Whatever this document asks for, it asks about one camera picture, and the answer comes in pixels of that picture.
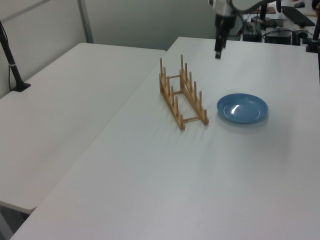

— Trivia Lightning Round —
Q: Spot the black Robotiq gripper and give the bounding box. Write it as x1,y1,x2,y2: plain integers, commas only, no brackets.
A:
214,13,237,60

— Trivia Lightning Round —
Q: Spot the grey partition frame post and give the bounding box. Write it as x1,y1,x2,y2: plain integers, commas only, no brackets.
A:
76,0,95,45

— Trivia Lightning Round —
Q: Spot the black computer keyboard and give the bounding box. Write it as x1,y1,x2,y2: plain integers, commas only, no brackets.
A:
280,5,316,27

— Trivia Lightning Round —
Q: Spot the small black box with cables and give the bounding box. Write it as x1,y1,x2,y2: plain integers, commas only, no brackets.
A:
242,22,263,42

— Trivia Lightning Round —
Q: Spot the white side table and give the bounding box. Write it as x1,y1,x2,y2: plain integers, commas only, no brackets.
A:
0,42,168,211

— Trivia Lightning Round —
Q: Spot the wooden dowel plate rack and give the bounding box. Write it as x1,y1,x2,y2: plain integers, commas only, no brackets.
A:
158,53,210,131

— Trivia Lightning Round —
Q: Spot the black electronics box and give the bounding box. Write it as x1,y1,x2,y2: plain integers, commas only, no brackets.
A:
264,29,294,45

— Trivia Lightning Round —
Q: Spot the brown board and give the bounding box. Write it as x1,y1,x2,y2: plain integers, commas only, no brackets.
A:
258,5,276,15

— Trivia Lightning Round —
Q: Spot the black camera pole with clamp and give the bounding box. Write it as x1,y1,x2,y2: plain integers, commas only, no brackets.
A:
0,20,32,94

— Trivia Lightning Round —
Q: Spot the blue round plate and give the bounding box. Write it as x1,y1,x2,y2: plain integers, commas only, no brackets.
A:
216,93,270,125

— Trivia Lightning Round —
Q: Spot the black monitor stand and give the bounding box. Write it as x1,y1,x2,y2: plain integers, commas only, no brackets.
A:
250,0,278,29

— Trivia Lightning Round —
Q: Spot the grey robot cable hose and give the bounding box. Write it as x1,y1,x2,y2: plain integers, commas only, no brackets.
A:
229,0,276,13

